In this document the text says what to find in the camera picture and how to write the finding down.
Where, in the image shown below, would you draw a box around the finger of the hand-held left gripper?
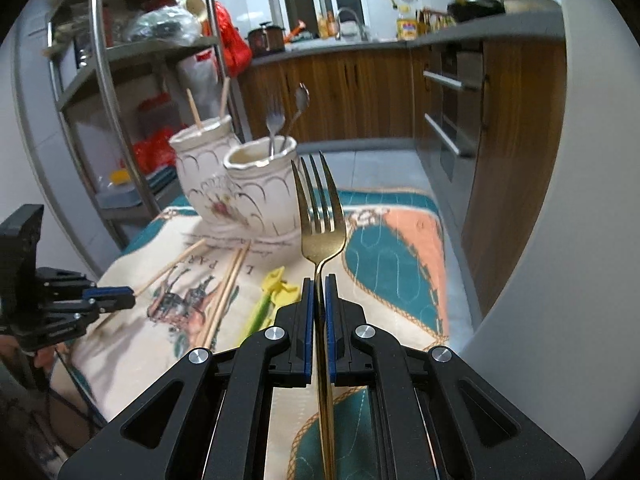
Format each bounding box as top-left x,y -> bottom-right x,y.
15,299 -> 136,352
37,269 -> 136,301

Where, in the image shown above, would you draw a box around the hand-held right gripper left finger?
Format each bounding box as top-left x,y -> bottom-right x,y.
57,280 -> 317,480

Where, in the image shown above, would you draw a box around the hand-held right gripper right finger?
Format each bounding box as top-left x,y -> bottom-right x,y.
325,276 -> 586,480

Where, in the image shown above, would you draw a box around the gold fork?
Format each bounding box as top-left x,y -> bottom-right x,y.
291,152 -> 346,480

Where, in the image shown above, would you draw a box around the floral ceramic utensil holder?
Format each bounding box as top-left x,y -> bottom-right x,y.
169,115 -> 299,237

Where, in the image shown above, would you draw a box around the silver fork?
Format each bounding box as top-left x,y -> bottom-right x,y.
265,97 -> 286,158

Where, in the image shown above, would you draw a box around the silver spoon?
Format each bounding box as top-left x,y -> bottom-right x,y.
280,83 -> 311,153

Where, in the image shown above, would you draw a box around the person's left hand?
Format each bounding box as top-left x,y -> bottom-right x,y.
32,345 -> 68,376

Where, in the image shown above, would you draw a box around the yellow plastic chopstick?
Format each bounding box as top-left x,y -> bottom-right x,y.
240,267 -> 287,341

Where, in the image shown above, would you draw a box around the printed tablecloth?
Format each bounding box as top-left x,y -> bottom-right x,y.
50,187 -> 451,480

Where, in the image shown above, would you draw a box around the grey blue tray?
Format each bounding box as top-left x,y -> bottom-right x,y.
97,165 -> 181,208

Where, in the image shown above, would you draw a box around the crumpled red plastic bag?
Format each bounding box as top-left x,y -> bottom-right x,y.
132,130 -> 178,171

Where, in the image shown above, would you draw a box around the steel shelf rack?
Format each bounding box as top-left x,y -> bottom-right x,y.
42,0 -> 246,251

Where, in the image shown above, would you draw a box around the wooden base cabinets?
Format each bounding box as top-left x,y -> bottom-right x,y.
237,40 -> 568,316

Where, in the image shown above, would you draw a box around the white plastic bag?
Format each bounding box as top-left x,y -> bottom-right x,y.
177,50 -> 221,106

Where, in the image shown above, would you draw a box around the built-in oven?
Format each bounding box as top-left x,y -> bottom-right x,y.
422,42 -> 483,183

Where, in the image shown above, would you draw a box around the clear plastic bag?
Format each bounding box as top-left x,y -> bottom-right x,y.
122,5 -> 201,43

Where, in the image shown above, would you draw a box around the dark pressure cooker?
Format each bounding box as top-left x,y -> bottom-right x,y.
247,22 -> 286,56

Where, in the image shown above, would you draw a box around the hanging red plastic bag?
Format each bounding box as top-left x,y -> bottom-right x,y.
215,2 -> 253,78

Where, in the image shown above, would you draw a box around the chrome kitchen faucet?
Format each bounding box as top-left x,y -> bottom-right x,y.
337,7 -> 366,41

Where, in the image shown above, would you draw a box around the yellow cooking oil bottle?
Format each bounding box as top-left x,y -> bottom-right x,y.
397,7 -> 418,41

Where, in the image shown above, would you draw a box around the grey kitchen countertop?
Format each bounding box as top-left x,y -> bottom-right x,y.
252,10 -> 566,63

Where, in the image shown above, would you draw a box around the black wok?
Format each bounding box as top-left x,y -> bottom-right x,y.
447,0 -> 505,22

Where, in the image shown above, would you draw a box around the black cable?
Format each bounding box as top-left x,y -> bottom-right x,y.
45,347 -> 108,443

